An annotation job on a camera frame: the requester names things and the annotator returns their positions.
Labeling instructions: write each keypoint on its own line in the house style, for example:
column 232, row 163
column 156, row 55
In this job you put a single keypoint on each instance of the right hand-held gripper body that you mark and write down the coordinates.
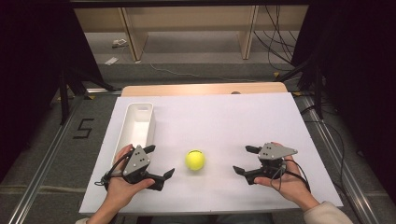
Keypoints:
column 274, row 152

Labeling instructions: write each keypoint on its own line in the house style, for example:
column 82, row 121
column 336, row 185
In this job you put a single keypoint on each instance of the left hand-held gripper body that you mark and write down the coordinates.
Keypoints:
column 137, row 161

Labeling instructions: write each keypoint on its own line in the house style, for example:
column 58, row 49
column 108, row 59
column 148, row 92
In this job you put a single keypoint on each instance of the white plastic container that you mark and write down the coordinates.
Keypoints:
column 137, row 129

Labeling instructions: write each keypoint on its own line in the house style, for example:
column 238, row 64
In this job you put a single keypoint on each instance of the yellow tennis ball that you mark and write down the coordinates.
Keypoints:
column 195, row 160

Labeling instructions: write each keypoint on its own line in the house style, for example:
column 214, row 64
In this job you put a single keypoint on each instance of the person's left hand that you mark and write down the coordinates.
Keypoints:
column 120, row 189

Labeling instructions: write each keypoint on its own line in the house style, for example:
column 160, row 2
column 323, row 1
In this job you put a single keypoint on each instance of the person's right hand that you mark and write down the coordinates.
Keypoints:
column 291, row 186

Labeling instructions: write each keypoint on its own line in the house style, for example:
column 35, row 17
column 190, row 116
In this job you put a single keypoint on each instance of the white foam board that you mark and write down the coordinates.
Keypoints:
column 224, row 124

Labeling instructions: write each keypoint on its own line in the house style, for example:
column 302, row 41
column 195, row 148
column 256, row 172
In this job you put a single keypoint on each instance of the wooden table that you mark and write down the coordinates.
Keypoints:
column 186, row 89

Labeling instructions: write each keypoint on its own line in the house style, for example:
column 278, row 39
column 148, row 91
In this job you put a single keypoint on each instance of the black metal stand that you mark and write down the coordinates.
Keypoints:
column 317, row 87
column 64, row 99

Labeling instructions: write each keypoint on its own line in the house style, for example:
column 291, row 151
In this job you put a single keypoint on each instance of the white paper scrap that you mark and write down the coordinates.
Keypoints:
column 111, row 61

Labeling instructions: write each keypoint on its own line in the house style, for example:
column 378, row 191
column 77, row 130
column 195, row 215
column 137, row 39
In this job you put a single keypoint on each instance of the small white packet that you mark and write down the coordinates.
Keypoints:
column 120, row 42

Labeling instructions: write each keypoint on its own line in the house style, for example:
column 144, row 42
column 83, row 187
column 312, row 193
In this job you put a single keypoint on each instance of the black curtain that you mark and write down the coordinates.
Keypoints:
column 31, row 77
column 364, row 77

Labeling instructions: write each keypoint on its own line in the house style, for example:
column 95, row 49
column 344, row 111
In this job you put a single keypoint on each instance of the metal floor rail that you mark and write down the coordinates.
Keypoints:
column 336, row 149
column 43, row 161

